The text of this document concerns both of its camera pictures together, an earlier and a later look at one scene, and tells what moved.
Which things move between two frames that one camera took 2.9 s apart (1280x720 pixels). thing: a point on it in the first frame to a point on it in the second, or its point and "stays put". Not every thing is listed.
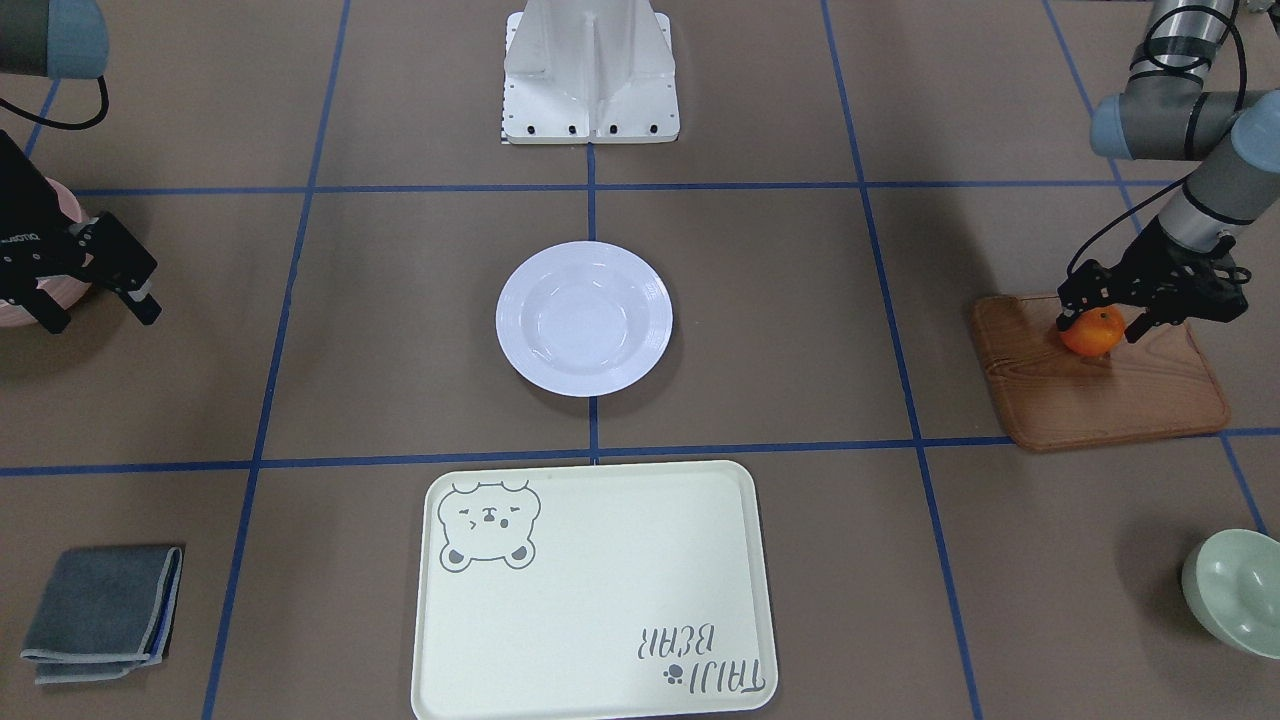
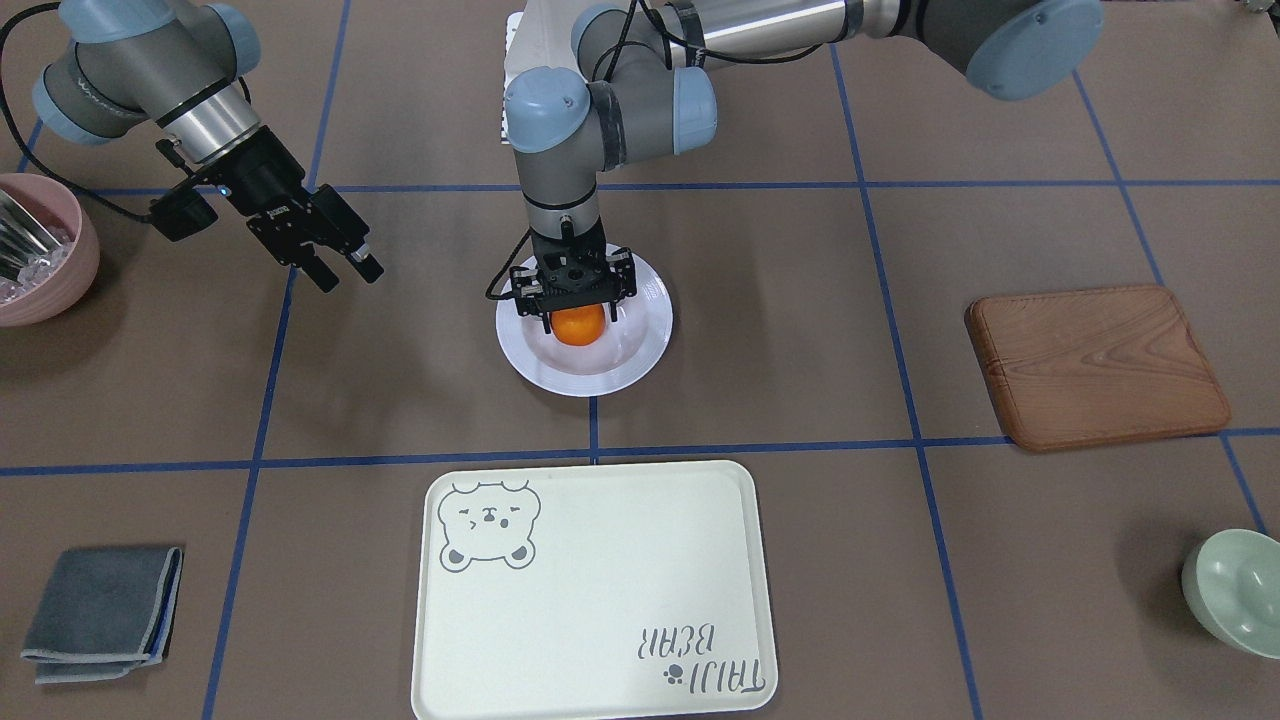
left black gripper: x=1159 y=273 to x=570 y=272
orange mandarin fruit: x=1095 y=332 to x=579 y=326
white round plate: x=585 y=319 stays put
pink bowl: x=63 y=291 stays put
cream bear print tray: x=594 y=589 stays put
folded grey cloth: x=103 y=611 stays put
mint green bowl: x=1231 y=582 stays put
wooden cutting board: x=1050 y=397 stays put
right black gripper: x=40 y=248 to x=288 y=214
